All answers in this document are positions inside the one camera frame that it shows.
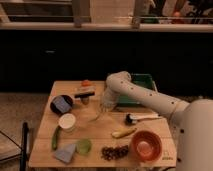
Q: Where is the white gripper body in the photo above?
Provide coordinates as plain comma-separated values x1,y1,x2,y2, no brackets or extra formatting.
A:
101,87,118,109

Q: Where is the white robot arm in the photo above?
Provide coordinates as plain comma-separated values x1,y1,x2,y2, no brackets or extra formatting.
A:
101,71,213,171

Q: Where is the orange fruit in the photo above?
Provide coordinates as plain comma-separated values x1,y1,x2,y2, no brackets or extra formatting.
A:
81,80,91,87

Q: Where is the yellow banana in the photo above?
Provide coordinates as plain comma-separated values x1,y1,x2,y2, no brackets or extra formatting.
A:
111,128,137,139

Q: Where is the green plastic tray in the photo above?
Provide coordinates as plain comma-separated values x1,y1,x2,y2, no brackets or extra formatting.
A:
117,73,157,107

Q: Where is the black bowl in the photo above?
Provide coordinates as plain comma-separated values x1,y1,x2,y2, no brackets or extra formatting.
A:
50,95,73,115

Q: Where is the white cup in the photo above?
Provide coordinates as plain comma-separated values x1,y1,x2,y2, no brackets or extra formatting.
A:
58,113,76,132

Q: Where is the blue cloth in bowl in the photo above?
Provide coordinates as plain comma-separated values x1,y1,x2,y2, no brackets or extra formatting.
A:
52,96,72,113

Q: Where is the bunch of dark grapes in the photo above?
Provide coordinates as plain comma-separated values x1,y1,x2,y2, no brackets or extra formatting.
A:
101,145,129,161

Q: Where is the green round lid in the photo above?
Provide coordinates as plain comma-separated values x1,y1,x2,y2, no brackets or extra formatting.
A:
76,139,92,155

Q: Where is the orange bowl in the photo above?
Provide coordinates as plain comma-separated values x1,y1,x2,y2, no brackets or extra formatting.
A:
130,130,162,163

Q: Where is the green cucumber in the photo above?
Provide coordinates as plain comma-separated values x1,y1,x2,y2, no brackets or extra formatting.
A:
51,126,61,151

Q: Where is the grey blue sponge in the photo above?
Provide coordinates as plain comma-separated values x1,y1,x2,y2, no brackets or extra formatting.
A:
54,144,76,164

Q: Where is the black pole stand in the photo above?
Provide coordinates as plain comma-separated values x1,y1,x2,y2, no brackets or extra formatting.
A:
19,122,29,171

